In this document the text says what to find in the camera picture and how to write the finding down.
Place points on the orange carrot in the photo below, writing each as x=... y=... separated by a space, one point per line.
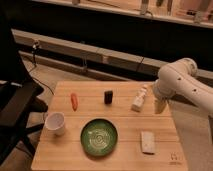
x=74 y=101

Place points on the beige block end effector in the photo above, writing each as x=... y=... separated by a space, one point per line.
x=160 y=105

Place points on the white small bottle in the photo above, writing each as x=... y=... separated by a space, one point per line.
x=139 y=99

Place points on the white cup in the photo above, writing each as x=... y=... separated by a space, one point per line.
x=55 y=122

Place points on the black office chair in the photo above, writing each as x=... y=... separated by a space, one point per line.
x=18 y=95

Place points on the white sponge block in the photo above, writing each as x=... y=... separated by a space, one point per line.
x=147 y=142

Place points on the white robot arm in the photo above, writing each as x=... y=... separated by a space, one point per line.
x=177 y=78

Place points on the green plate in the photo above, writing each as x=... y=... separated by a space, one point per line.
x=99 y=137

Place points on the black eraser block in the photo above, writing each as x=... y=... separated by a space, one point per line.
x=108 y=95

